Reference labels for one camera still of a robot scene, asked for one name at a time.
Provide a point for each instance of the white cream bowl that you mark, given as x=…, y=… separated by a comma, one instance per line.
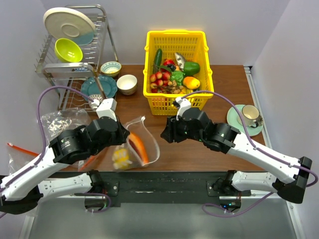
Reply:
x=127, y=84

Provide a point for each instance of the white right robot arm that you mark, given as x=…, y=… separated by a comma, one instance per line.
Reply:
x=286, y=176

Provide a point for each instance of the orange papaya slice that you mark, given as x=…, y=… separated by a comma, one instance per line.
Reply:
x=138, y=146

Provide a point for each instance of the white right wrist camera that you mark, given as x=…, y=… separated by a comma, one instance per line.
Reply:
x=182, y=104

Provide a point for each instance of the teal scalloped plate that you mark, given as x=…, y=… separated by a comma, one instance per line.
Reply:
x=108, y=84

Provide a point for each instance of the yellow plastic basket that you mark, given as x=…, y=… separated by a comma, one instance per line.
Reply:
x=192, y=46

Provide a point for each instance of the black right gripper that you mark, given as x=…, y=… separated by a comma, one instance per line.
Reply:
x=171, y=130

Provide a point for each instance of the mint green saucer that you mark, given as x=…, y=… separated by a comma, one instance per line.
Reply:
x=234, y=120

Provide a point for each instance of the brown longan bunch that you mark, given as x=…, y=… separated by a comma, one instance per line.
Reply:
x=171, y=87

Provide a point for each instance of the crumpled clear plastic bag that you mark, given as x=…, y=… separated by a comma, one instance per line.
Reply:
x=55, y=123

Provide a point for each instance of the teal patterned small bowl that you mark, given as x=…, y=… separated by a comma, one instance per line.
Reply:
x=111, y=68

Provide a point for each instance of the lime green bowl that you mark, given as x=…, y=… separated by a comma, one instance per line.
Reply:
x=67, y=51

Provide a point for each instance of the grey toy fish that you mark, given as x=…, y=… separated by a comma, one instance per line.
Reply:
x=180, y=60

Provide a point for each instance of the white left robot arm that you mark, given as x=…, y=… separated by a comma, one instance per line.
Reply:
x=25, y=189

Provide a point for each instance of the large cream blue plate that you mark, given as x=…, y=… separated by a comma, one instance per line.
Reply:
x=64, y=22

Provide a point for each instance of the patterned white bowl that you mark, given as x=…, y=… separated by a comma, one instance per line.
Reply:
x=94, y=97

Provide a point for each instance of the clear white-dotted zip bag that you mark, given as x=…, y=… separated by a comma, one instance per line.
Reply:
x=138, y=127

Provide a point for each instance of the yellow bell pepper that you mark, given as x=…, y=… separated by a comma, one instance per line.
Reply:
x=121, y=159

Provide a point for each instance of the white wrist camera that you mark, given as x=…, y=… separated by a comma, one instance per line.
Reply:
x=106, y=108
x=182, y=104

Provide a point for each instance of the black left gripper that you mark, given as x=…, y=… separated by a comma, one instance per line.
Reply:
x=123, y=133

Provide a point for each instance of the orange-zipper clear bag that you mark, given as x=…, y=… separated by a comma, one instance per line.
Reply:
x=18, y=157

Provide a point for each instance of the green bell pepper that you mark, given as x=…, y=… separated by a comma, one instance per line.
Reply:
x=191, y=68

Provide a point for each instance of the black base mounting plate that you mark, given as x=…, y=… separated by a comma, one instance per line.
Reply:
x=162, y=187

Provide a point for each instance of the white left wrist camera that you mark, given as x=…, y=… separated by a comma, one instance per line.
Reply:
x=106, y=108

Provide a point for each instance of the dark green cucumber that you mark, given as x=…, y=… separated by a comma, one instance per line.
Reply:
x=158, y=57

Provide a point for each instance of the cream mug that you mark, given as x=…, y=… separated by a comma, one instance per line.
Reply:
x=251, y=116

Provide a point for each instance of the green lettuce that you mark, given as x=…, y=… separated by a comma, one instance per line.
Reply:
x=178, y=77

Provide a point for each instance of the red pomegranate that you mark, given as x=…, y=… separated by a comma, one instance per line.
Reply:
x=169, y=63

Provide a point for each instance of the metal dish rack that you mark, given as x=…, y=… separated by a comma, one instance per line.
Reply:
x=73, y=75

